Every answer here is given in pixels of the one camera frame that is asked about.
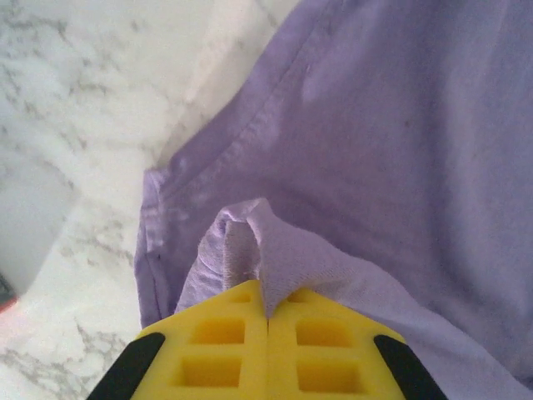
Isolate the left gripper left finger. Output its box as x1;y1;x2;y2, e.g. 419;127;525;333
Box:
85;279;268;400

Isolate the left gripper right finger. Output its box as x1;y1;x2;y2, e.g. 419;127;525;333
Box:
266;288;449;400

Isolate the plain purple t-shirt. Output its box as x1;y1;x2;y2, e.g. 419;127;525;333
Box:
132;0;533;400

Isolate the folded red t-shirt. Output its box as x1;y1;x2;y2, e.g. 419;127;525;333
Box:
0;291;20;318

